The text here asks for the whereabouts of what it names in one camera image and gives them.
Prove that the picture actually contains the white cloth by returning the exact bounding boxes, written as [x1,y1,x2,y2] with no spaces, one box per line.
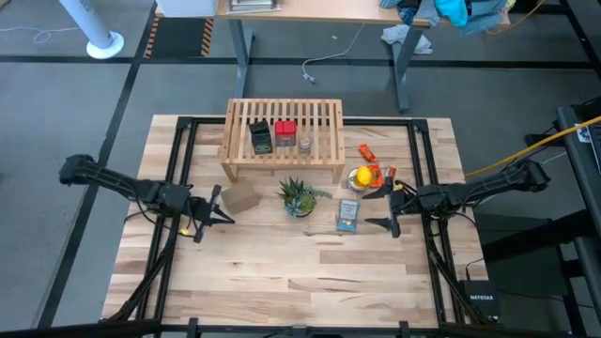
[380,23,434,55]

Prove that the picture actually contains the blue denim cloth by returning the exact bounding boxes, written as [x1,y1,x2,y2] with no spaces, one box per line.
[378,0,511,38]

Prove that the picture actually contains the thick yellow cable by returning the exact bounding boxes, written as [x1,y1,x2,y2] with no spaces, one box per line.
[464,115,601,178]

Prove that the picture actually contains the turquoise cloth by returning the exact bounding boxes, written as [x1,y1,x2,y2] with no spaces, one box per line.
[434,0,470,28]

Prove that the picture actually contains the wooden slatted shelf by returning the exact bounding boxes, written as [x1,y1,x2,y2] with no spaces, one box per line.
[219,97,347,185]

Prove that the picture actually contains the thin white cord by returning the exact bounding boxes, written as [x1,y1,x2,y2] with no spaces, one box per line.
[0,25,81,45]

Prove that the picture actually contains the red-lid smoked paprika tin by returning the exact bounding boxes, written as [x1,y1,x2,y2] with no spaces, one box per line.
[273,119,299,148]

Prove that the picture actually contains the blue snack packet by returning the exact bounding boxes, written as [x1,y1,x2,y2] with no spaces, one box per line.
[335,198,362,234]

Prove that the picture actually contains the thin yellow cable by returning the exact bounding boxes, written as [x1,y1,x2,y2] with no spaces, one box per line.
[485,0,548,38]

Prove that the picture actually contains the brown cardboard box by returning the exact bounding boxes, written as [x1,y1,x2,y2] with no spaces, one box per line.
[220,181,261,216]

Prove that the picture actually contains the yellow lemon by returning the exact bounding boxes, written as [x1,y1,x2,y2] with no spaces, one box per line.
[355,165,375,187]

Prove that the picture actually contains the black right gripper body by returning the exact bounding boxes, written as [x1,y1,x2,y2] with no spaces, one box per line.
[387,180,424,239]

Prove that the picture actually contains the black hazard-striped mat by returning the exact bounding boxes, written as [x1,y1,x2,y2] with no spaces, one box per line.
[143,16,216,59]

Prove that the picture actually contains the black aluminium rig frame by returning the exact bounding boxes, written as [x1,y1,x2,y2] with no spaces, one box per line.
[100,115,494,338]

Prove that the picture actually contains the succulents in black pot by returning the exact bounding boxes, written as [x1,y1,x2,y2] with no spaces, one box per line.
[276,176,332,219]

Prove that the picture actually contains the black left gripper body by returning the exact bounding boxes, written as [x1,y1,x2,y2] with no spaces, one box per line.
[185,184,224,244]

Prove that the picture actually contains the wooden desk with grey legs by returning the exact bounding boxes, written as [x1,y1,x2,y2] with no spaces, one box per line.
[154,0,512,114]

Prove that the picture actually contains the white printed paper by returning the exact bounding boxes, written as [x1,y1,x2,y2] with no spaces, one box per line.
[574,122,593,145]

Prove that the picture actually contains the white floor cable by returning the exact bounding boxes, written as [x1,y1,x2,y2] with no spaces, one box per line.
[301,22,366,85]

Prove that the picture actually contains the black Netgear router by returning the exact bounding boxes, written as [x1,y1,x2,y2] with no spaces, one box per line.
[458,279,502,325]

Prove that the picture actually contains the stack of books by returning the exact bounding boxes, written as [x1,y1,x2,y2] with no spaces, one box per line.
[226,0,283,15]

